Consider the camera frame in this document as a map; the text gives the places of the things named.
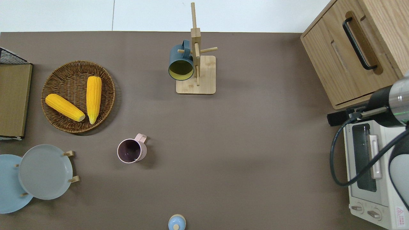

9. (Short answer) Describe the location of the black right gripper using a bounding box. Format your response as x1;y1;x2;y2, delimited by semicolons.
327;85;408;128

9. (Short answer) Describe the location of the pink mug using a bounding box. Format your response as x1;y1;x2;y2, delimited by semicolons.
117;133;148;164

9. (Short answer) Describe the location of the white toaster oven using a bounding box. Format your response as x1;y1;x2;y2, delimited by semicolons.
341;120;409;230

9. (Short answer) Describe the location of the wooden drawer cabinet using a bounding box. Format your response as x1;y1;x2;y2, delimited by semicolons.
300;0;409;110

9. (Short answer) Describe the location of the brown table mat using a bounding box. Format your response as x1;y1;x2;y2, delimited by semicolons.
0;31;385;230

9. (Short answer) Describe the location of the wooden mug rack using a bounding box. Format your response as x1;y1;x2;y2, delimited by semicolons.
176;3;218;95

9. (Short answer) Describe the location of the dark blue mug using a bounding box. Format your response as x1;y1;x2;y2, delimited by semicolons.
168;40;195;81

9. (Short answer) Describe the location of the small blue round knob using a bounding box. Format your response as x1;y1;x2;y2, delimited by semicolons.
168;214;187;230

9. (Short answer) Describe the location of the yellow corn cob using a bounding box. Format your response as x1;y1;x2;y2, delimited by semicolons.
45;93;86;122
86;76;103;125

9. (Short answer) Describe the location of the wooden plate rack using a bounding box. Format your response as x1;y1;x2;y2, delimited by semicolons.
14;150;80;197

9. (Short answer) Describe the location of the round wicker basket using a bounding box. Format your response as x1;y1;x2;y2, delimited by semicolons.
41;60;116;134

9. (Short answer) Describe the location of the grey plate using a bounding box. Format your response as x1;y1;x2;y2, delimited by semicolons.
18;144;73;200

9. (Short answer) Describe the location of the light blue plate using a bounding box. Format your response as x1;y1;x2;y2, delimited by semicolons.
0;154;34;214

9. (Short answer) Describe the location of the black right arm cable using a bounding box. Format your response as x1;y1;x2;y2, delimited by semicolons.
330;107;409;187

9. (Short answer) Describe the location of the black cabinet handle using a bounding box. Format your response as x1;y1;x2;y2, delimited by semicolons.
343;17;378;71

